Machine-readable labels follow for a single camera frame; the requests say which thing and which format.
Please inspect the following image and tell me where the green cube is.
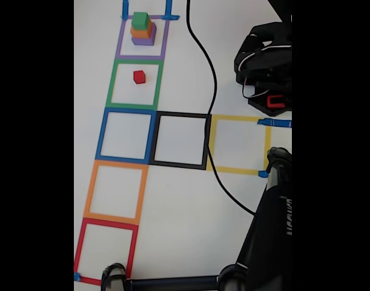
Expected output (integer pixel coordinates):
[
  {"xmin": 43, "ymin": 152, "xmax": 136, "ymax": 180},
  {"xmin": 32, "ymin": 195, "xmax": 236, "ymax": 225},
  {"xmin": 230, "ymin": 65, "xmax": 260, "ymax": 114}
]
[{"xmin": 131, "ymin": 12, "xmax": 151, "ymax": 31}]

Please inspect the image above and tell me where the red printed clamp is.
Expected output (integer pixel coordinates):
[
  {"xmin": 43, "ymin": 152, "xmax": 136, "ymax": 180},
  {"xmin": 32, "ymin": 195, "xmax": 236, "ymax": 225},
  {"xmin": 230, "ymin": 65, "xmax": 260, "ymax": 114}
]
[{"xmin": 266, "ymin": 94, "xmax": 286, "ymax": 109}]

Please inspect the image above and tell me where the purple cube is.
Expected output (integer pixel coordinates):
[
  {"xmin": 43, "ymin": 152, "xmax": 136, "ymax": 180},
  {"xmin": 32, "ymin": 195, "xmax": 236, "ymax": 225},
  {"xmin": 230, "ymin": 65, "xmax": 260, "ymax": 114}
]
[{"xmin": 131, "ymin": 23, "xmax": 157, "ymax": 46}]

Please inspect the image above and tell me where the orange cube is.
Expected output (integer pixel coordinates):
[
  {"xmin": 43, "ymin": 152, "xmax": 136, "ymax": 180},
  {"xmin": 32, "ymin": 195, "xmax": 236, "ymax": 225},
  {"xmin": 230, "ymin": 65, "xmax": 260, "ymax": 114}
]
[{"xmin": 130, "ymin": 21, "xmax": 154, "ymax": 39}]

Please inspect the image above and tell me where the yellow square frame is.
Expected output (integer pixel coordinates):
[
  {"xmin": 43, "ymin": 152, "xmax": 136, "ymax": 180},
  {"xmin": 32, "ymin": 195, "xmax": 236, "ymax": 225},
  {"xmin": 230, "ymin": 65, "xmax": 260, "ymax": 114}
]
[{"xmin": 206, "ymin": 114, "xmax": 272, "ymax": 176}]

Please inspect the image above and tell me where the black square frame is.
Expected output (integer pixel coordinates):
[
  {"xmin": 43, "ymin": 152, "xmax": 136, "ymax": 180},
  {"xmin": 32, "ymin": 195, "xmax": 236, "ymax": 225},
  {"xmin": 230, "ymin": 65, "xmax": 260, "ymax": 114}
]
[{"xmin": 148, "ymin": 110, "xmax": 212, "ymax": 170}]

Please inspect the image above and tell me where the blue square frame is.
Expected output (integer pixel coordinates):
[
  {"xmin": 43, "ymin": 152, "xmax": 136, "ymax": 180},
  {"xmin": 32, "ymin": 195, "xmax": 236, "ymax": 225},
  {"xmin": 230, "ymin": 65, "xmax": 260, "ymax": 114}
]
[{"xmin": 95, "ymin": 107, "xmax": 157, "ymax": 164}]

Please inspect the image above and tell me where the green square frame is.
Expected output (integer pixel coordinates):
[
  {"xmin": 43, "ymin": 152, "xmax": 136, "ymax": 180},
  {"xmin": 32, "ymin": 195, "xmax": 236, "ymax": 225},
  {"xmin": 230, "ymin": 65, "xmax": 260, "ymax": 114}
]
[{"xmin": 105, "ymin": 59, "xmax": 164, "ymax": 112}]

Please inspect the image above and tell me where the orange square frame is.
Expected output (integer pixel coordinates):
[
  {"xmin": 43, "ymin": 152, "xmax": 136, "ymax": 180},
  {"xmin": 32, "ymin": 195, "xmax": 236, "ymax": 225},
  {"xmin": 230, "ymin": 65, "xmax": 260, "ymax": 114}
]
[{"xmin": 83, "ymin": 159, "xmax": 149, "ymax": 226}]

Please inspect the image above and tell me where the black camera tripod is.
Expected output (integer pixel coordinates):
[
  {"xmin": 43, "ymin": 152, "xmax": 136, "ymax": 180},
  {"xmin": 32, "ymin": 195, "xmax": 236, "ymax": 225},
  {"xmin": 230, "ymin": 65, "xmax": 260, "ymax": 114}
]
[{"xmin": 100, "ymin": 147, "xmax": 292, "ymax": 291}]

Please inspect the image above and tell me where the purple square frame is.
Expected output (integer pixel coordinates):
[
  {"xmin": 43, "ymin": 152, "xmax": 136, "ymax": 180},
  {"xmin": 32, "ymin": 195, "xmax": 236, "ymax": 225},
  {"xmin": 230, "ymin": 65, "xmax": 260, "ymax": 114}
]
[{"xmin": 114, "ymin": 14, "xmax": 171, "ymax": 61}]

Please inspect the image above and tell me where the black camera cable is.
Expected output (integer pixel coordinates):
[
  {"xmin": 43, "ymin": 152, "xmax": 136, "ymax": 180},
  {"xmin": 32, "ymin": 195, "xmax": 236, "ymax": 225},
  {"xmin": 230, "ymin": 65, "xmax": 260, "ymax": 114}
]
[{"xmin": 185, "ymin": 0, "xmax": 260, "ymax": 216}]

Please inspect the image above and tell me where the red square frame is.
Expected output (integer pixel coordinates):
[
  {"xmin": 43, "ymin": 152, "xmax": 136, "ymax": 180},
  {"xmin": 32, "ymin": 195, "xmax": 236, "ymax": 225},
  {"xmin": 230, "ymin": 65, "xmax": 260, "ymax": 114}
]
[{"xmin": 74, "ymin": 217, "xmax": 139, "ymax": 286}]

